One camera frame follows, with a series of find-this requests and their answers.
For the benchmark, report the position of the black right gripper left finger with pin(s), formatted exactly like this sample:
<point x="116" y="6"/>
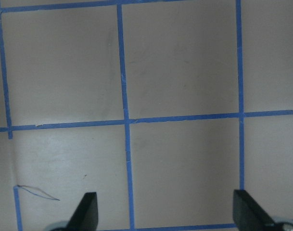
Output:
<point x="85" y="217"/>

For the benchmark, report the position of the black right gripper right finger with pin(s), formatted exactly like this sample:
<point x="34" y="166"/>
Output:
<point x="248" y="215"/>

